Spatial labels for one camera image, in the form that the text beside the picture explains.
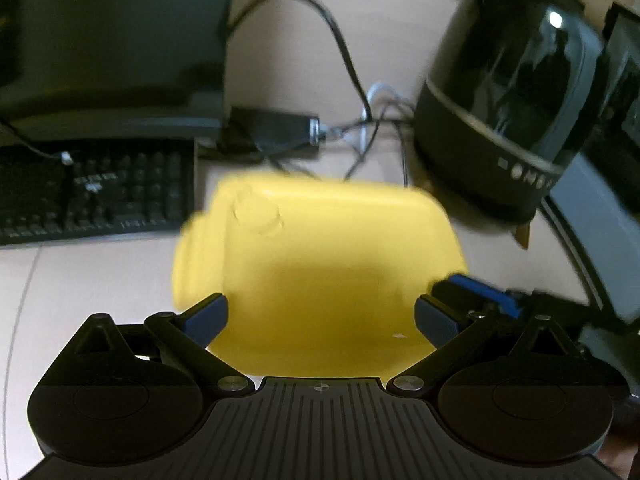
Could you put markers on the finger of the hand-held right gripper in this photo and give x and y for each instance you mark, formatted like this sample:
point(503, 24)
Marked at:
point(480, 292)

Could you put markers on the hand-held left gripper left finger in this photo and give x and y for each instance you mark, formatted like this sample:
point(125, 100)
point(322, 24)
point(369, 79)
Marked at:
point(207, 320)

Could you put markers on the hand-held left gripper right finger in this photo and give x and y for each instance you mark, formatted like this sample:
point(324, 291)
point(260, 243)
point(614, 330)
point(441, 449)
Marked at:
point(436, 322)

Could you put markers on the yellow plastic container lid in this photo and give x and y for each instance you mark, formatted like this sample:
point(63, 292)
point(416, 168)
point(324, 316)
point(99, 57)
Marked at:
point(325, 260)

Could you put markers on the wooden desktop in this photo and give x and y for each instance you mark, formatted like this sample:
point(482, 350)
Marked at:
point(100, 285)

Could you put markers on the black desktop monitor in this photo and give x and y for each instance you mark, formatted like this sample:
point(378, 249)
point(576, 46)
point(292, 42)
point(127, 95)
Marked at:
point(100, 35)

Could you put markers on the black keyboard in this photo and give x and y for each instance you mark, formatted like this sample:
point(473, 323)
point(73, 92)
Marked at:
point(125, 185)

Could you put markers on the black speaker with wooden legs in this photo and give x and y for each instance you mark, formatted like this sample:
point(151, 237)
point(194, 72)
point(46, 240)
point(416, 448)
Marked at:
point(500, 110)

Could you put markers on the black power adapter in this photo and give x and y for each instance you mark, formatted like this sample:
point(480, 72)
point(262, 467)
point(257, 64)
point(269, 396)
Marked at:
point(270, 127)

